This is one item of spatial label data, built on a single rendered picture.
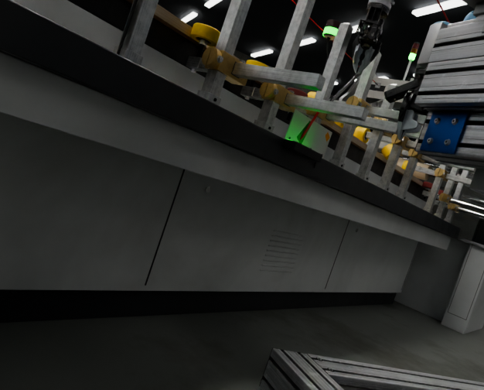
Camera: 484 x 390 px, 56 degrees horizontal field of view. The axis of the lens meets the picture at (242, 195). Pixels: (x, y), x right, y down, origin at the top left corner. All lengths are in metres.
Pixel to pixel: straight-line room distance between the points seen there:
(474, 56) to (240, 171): 0.68
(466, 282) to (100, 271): 2.81
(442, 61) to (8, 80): 0.83
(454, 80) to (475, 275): 2.76
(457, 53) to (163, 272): 1.06
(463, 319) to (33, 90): 3.26
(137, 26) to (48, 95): 0.23
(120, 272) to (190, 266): 0.29
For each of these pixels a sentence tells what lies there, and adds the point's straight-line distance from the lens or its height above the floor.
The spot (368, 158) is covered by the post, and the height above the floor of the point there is 0.79.
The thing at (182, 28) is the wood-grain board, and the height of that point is 0.88.
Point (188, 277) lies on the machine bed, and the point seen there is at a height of 0.15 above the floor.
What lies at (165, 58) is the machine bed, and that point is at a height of 0.79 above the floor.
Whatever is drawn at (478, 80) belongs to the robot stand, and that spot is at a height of 0.86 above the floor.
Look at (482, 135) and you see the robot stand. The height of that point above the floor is 0.77.
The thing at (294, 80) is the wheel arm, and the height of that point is 0.80.
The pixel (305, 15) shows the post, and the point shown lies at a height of 1.05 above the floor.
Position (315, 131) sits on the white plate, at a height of 0.77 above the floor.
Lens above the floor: 0.55
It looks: 2 degrees down
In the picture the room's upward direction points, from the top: 19 degrees clockwise
